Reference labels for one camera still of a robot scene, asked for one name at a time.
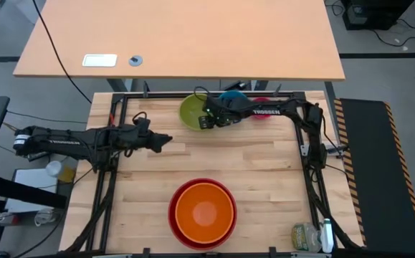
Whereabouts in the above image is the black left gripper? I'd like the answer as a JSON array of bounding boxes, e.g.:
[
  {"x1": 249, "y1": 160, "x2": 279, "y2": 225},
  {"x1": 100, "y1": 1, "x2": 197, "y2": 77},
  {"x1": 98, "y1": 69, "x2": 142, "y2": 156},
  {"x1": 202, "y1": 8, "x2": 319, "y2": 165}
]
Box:
[{"x1": 119, "y1": 116, "x2": 174, "y2": 155}]

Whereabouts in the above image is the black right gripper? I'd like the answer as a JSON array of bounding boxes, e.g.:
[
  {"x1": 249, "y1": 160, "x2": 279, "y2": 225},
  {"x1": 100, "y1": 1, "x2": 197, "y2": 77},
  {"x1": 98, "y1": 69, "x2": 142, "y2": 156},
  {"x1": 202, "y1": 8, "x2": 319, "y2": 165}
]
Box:
[{"x1": 198, "y1": 97, "x2": 242, "y2": 130}]

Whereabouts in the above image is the green bowl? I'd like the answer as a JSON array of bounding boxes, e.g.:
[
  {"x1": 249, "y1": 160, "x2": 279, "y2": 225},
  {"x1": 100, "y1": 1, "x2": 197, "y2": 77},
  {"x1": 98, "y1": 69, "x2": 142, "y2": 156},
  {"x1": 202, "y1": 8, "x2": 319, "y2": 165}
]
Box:
[{"x1": 178, "y1": 92, "x2": 214, "y2": 132}]

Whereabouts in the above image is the blue bowl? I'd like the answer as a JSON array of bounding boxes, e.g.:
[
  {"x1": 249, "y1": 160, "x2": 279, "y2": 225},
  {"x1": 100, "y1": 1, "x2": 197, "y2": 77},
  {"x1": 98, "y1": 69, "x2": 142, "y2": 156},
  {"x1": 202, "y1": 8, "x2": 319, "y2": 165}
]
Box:
[{"x1": 218, "y1": 90, "x2": 249, "y2": 125}]

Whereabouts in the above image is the pink bowl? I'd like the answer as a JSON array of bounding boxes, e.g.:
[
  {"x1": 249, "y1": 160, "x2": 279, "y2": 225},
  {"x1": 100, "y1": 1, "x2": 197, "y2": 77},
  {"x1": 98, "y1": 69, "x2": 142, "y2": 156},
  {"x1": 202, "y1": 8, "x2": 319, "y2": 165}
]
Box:
[{"x1": 250, "y1": 97, "x2": 272, "y2": 120}]

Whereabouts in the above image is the red bowl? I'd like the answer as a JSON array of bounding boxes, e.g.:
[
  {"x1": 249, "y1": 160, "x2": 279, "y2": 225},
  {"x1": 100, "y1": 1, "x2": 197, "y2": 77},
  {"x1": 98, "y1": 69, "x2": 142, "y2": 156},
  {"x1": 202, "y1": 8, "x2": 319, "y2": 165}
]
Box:
[{"x1": 168, "y1": 178, "x2": 238, "y2": 251}]

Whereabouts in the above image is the orange bowl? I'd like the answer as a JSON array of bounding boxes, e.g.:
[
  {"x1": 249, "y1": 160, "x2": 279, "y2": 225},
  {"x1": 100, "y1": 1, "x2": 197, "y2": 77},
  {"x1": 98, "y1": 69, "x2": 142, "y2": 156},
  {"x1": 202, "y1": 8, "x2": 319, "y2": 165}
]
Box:
[{"x1": 175, "y1": 182, "x2": 235, "y2": 244}]

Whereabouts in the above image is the beige wooden desk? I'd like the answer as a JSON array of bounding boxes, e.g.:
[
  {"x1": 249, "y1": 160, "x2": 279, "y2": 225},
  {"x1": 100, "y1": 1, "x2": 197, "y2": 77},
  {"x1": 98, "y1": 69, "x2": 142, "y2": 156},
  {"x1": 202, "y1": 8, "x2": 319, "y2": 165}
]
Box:
[{"x1": 12, "y1": 0, "x2": 346, "y2": 82}]

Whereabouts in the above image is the white flat device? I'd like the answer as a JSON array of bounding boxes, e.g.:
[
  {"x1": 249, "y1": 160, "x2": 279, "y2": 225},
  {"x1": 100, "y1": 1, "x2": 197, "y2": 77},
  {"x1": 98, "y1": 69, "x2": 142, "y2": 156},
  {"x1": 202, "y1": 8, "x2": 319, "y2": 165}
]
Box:
[{"x1": 82, "y1": 53, "x2": 118, "y2": 68}]

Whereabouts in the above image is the plastic bottle with yellow liquid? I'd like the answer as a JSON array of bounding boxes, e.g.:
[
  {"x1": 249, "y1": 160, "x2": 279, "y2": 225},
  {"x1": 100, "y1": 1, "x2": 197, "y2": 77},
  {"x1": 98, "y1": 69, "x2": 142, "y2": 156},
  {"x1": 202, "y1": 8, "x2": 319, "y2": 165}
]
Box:
[{"x1": 45, "y1": 160, "x2": 77, "y2": 184}]

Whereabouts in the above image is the black power adapter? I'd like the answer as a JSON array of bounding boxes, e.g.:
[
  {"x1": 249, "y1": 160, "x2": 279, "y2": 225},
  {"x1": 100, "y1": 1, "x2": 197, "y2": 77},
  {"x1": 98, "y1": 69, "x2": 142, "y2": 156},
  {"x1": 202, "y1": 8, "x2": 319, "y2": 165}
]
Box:
[{"x1": 27, "y1": 151, "x2": 50, "y2": 163}]

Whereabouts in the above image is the white box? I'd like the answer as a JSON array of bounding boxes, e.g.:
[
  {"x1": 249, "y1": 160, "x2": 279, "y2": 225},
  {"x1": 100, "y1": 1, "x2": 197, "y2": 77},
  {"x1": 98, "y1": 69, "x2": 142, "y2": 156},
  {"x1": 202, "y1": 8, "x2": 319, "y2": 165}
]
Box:
[{"x1": 4, "y1": 168, "x2": 69, "y2": 214}]

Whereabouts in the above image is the clear bottle with green label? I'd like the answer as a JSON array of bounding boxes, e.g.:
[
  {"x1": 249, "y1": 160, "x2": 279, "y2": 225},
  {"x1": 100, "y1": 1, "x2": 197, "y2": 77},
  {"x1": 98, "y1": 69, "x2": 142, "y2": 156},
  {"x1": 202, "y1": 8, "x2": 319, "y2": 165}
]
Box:
[{"x1": 291, "y1": 222, "x2": 323, "y2": 253}]

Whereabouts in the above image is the white spray bottle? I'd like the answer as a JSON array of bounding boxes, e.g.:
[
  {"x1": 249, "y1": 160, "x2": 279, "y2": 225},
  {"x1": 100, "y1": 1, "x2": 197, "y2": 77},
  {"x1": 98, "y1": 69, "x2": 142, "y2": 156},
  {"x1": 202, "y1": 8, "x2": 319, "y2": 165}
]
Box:
[{"x1": 319, "y1": 218, "x2": 335, "y2": 254}]

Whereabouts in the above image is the black mat with hazard stripes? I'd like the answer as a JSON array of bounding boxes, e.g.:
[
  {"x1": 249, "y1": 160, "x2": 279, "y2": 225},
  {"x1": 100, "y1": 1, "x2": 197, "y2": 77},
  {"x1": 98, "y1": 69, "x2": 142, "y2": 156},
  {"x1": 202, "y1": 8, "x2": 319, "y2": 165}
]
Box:
[{"x1": 333, "y1": 97, "x2": 415, "y2": 254}]

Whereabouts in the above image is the black computer case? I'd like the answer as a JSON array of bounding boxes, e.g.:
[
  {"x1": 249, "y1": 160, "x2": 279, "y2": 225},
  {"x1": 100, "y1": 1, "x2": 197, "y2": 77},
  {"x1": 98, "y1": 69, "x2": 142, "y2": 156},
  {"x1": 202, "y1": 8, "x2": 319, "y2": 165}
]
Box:
[{"x1": 340, "y1": 0, "x2": 415, "y2": 32}]

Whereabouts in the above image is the black aluminium frame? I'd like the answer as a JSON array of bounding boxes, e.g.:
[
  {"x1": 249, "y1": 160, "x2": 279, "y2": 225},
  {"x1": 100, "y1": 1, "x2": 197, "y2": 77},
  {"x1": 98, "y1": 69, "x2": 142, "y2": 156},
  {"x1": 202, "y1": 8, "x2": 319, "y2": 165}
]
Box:
[{"x1": 65, "y1": 90, "x2": 363, "y2": 252}]

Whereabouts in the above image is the white cable bundle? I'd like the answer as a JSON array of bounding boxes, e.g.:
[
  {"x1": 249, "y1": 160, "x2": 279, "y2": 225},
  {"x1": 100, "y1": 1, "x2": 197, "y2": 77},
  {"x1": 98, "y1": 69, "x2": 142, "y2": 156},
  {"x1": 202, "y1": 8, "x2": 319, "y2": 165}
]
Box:
[{"x1": 34, "y1": 209, "x2": 57, "y2": 228}]

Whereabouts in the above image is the black floor cable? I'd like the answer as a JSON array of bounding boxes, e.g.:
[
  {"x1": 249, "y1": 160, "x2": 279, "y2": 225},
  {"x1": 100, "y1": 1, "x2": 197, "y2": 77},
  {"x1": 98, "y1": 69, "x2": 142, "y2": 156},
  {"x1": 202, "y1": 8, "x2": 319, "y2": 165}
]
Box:
[{"x1": 369, "y1": 17, "x2": 415, "y2": 48}]

